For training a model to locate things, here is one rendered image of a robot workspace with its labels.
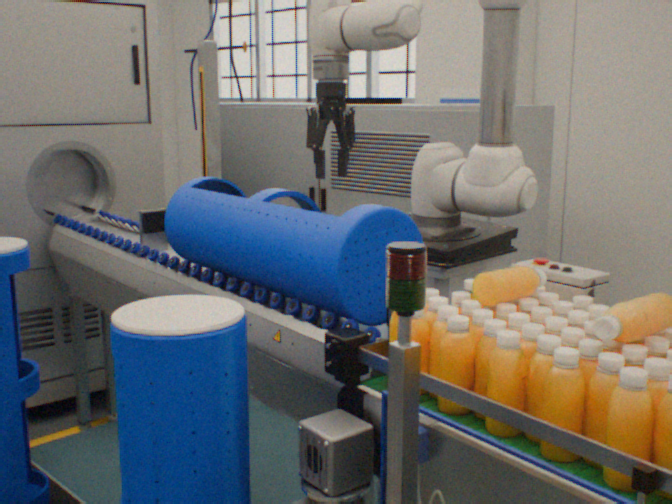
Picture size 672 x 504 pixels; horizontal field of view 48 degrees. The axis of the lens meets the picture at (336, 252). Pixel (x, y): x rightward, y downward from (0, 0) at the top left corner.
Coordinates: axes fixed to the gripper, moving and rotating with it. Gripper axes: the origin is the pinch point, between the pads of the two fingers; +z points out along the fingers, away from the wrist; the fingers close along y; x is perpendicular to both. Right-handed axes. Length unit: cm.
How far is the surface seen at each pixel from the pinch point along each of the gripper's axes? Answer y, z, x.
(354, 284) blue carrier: 7.4, 25.8, 18.0
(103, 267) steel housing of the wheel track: 12, 44, -125
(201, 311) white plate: 41, 29, 8
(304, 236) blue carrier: 11.3, 16.0, 4.0
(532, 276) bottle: -9, 20, 55
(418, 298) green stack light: 35, 15, 67
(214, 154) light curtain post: -34, 3, -121
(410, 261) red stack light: 36, 10, 67
